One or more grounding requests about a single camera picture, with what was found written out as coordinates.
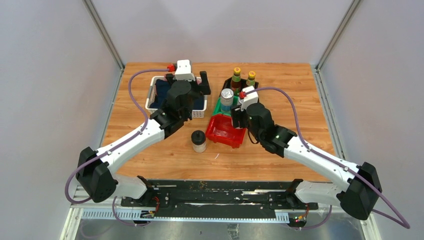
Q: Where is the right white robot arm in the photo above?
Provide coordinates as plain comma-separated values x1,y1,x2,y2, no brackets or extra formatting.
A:
230,102,382,220

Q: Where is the white plastic basket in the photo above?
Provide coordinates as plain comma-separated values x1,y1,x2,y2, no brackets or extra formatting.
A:
145,76,208,118

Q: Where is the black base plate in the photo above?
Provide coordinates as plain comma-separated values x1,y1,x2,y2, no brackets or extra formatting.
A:
115,179,328,223

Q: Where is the dark blue cloth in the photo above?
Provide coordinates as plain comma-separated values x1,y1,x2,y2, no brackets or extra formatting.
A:
148,79,205,110

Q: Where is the silver lid jar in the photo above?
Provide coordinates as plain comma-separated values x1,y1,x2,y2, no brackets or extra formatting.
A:
220,88,234,114

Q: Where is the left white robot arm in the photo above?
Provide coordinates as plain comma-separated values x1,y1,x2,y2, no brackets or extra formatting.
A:
71,71,211,207

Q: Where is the red plastic bin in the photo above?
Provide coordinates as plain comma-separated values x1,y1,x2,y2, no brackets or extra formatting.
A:
205,114,246,149

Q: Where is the black plastic bin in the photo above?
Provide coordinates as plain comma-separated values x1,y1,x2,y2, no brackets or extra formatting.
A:
222,77,259,91

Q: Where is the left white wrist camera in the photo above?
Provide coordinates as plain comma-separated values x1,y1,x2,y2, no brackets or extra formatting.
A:
174,59,196,82

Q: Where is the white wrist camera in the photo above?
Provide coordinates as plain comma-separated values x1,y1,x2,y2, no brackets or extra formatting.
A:
238,86,259,111
174,59,196,82

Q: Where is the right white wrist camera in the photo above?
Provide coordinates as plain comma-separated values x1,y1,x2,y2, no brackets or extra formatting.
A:
238,86,259,111

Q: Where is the green plastic bin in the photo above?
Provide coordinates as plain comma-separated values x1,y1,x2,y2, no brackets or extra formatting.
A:
212,96,239,117

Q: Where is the yellow cap sauce bottle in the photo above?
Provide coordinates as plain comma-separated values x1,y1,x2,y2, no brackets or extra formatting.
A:
245,71,256,87
230,67,242,96

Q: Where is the black cap shaker front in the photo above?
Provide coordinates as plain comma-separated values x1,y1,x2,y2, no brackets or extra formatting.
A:
191,130,207,153

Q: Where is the aluminium rail frame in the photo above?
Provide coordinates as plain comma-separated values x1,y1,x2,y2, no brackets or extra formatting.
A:
59,0,382,240

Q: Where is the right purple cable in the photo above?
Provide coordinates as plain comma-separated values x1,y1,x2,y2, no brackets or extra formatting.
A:
245,87,411,231

